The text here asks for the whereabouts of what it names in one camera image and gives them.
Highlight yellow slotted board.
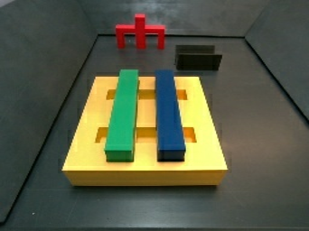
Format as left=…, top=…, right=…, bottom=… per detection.
left=62, top=77, right=227, bottom=186

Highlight blue long bar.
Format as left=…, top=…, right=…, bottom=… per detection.
left=153, top=69, right=185, bottom=162

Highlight red three-legged block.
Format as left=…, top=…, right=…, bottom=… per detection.
left=115, top=14, right=165, bottom=50

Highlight green long bar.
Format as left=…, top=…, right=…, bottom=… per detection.
left=104, top=69, right=139, bottom=162

